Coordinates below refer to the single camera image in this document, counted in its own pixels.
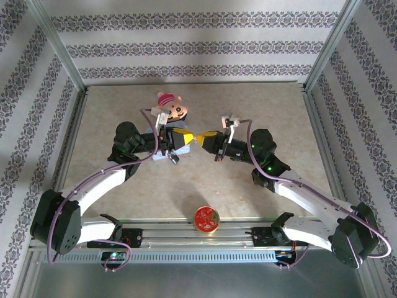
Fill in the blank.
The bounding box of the cartoon toy figure pink hat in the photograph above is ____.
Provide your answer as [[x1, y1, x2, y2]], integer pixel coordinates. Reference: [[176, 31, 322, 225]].
[[156, 91, 190, 124]]

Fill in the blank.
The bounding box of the round red gold tin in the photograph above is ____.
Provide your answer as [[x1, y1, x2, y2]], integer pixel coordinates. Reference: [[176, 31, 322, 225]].
[[192, 205, 221, 237]]

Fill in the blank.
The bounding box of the small circuit board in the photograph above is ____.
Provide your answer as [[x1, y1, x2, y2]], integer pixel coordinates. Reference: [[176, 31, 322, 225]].
[[100, 250, 128, 262], [275, 249, 296, 262]]

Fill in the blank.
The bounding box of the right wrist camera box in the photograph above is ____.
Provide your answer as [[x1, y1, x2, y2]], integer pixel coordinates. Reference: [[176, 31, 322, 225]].
[[219, 112, 242, 129]]

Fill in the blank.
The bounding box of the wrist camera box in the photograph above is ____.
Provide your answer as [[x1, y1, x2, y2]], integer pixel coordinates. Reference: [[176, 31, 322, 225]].
[[151, 107, 170, 127], [219, 112, 242, 129]]

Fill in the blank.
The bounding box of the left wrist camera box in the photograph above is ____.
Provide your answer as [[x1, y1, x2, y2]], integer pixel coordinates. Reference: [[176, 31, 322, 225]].
[[151, 107, 170, 127]]

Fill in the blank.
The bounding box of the aluminium frame back rail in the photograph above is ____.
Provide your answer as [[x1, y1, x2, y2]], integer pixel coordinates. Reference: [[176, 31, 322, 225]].
[[84, 79, 308, 88]]

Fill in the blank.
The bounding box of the aluminium frame side rail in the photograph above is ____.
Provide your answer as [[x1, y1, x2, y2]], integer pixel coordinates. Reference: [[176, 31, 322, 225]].
[[51, 88, 90, 195], [301, 86, 346, 201]]

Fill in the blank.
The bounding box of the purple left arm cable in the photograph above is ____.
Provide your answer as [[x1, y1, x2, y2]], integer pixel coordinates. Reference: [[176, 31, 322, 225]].
[[46, 107, 163, 265]]

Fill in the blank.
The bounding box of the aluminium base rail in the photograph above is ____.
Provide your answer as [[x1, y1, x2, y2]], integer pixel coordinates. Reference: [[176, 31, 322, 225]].
[[79, 217, 313, 250]]

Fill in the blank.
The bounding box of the aluminium frame post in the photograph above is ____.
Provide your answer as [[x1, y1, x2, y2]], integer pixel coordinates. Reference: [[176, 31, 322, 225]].
[[26, 0, 87, 91], [305, 0, 363, 91]]

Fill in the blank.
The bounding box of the grey slotted cable duct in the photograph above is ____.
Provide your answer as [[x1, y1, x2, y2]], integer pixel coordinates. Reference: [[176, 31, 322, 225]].
[[29, 248, 280, 265]]

